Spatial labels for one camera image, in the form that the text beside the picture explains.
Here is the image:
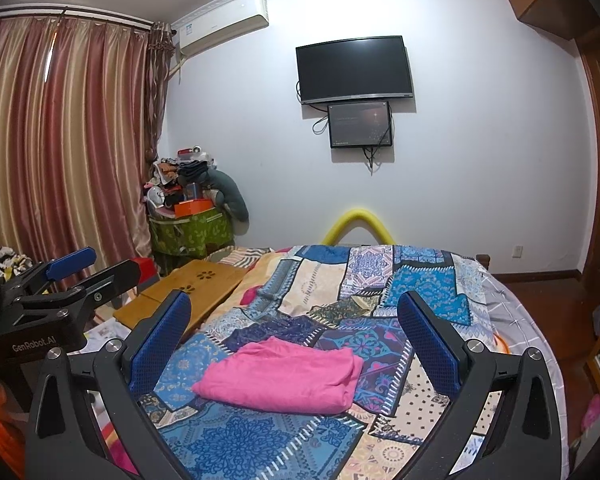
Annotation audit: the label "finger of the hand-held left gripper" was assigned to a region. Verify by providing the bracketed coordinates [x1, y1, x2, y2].
[50, 258, 144, 326]
[0, 245, 97, 303]

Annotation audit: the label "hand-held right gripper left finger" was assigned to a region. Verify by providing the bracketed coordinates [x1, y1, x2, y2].
[25, 289, 201, 480]

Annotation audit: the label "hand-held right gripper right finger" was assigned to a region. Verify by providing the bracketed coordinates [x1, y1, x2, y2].
[396, 290, 564, 480]

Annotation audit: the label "pink button cardigan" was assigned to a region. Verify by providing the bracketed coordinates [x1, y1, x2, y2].
[192, 336, 365, 416]

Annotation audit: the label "red plastic box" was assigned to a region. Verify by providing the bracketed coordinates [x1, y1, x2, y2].
[129, 257, 161, 293]

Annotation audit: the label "white paper sheets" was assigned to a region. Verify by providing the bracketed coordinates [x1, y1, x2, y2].
[85, 305, 133, 351]

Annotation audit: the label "white patterned cloth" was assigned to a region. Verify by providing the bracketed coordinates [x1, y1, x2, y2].
[0, 245, 33, 281]

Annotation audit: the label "wooden folding lap table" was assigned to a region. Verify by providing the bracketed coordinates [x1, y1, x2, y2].
[114, 259, 248, 343]

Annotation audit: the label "green fabric storage box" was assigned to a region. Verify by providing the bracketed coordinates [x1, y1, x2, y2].
[149, 212, 233, 271]

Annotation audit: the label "grey checked bedsheet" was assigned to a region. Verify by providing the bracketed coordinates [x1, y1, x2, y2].
[460, 255, 567, 411]

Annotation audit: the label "pink floral quilt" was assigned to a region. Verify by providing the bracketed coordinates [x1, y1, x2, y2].
[100, 420, 141, 478]

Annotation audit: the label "orange box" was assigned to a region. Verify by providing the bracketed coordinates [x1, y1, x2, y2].
[174, 200, 216, 220]

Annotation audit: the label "striped pink curtain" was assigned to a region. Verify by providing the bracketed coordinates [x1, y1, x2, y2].
[0, 17, 153, 271]

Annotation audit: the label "pile of household clutter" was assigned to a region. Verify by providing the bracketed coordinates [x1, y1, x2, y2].
[141, 146, 226, 221]

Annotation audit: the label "blue patchwork blanket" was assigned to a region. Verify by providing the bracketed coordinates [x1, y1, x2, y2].
[140, 244, 506, 480]

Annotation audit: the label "beige striped sheet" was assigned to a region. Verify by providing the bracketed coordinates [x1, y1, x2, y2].
[207, 245, 273, 267]

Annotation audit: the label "grey plush toy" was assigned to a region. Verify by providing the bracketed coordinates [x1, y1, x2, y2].
[200, 167, 250, 222]

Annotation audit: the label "yellow foam tube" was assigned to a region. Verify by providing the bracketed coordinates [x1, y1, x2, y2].
[321, 207, 392, 247]

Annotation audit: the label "pink slipper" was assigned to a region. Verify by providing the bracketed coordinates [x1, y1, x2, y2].
[580, 392, 600, 433]

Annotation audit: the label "brown patterned curtain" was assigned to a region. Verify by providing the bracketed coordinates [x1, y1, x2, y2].
[142, 22, 177, 171]

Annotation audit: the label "white air conditioner pipe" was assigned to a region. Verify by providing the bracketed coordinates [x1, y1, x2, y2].
[167, 55, 186, 87]

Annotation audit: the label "small black monitor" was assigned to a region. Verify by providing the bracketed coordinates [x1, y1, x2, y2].
[327, 101, 394, 149]

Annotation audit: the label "white air conditioner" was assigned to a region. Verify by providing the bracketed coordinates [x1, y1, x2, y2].
[172, 0, 271, 58]

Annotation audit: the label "black cable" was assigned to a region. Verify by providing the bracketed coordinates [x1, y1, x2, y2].
[295, 80, 331, 136]
[362, 130, 396, 176]

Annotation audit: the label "white curtain rail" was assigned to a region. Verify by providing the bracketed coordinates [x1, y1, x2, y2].
[0, 4, 171, 29]

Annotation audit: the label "black wall television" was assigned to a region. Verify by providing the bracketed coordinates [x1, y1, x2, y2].
[295, 35, 415, 107]

